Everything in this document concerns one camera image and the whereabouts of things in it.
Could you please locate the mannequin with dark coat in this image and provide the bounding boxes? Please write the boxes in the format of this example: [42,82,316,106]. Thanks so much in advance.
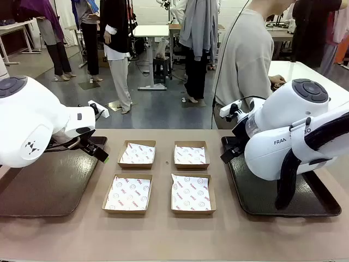
[290,0,342,69]

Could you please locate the cardboard box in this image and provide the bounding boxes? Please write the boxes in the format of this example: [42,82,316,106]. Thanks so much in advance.
[97,49,110,68]

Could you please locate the black cable at left wrist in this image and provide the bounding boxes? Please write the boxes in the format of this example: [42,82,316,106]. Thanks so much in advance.
[45,136,82,152]

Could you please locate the clear plastic bag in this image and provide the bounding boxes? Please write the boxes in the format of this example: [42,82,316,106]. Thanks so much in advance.
[154,38,170,60]

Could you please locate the wooden workbench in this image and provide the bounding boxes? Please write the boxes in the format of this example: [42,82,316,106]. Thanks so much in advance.
[266,23,296,60]

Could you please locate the white desk with metal legs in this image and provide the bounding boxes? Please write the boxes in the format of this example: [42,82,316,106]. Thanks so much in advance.
[0,18,42,67]

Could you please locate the mannequin with black jacket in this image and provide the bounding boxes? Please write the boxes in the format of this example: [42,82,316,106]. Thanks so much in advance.
[99,0,135,115]

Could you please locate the person's right hand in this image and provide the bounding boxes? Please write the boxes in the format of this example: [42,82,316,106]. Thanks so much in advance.
[268,75,287,85]

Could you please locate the mannequin with purple shawl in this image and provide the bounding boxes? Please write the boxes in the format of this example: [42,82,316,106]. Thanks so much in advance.
[20,0,77,82]

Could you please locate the mannequin with grey hoodie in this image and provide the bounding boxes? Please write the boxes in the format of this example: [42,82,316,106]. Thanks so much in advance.
[178,0,219,104]

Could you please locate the mannequin with blue scarf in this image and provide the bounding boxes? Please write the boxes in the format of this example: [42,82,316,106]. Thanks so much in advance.
[71,0,104,82]

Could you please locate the black stool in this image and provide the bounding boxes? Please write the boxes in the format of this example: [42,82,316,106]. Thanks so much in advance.
[152,56,173,84]

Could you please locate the glossy white table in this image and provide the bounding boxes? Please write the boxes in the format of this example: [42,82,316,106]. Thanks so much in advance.
[268,60,349,95]

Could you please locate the pink hanging garment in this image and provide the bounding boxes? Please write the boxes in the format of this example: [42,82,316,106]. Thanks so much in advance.
[326,0,349,68]

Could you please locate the thin black hanging cable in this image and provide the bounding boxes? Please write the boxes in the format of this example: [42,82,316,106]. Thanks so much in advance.
[211,0,267,129]

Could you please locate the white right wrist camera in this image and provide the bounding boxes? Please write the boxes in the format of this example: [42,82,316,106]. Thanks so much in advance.
[219,100,243,118]

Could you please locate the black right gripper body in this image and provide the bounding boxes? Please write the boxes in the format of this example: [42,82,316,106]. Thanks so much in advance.
[231,121,248,154]

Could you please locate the person in beige sweater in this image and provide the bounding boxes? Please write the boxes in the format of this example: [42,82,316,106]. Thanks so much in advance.
[214,0,297,129]

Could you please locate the dark plastic serving tray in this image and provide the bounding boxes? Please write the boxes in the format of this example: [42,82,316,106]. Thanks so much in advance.
[0,135,109,218]
[220,135,342,218]

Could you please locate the white smiley print paper liner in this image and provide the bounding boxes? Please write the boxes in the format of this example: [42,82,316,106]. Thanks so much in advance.
[119,142,156,164]
[171,174,213,211]
[104,176,152,211]
[174,145,207,165]

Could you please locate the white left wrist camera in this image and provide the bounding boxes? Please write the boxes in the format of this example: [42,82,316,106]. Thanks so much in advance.
[87,100,110,118]

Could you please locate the brown kraft paper box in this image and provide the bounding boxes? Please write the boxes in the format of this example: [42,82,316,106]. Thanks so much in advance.
[173,140,211,170]
[117,140,157,169]
[171,173,217,216]
[101,174,153,215]

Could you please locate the white height-adjustable desk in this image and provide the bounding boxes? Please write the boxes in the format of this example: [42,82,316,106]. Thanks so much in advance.
[133,25,172,91]

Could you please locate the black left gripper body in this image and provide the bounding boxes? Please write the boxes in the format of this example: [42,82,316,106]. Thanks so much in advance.
[79,133,101,157]

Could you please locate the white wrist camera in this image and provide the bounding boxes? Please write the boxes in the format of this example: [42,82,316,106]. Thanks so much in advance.
[87,100,110,118]
[219,100,243,118]

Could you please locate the metal mannequin base plate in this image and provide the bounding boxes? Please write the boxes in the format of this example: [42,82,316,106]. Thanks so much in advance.
[78,81,101,91]
[105,99,134,112]

